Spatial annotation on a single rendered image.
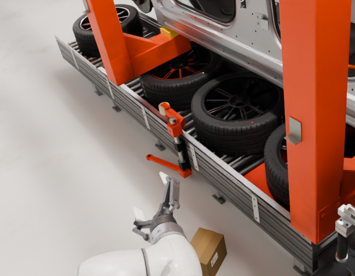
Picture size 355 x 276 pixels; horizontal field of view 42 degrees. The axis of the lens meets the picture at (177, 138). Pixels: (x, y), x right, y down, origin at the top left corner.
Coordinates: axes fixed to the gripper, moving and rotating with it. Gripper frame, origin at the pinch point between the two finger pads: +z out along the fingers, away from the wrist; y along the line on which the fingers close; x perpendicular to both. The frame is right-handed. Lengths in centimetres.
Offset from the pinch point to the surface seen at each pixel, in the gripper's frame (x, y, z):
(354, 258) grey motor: 121, -6, 29
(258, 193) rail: 98, 4, 84
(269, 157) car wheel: 95, -14, 93
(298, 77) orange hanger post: 30, -54, 22
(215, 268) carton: 103, 54, 78
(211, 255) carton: 94, 46, 76
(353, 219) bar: 66, -27, -3
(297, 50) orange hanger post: 22, -60, 20
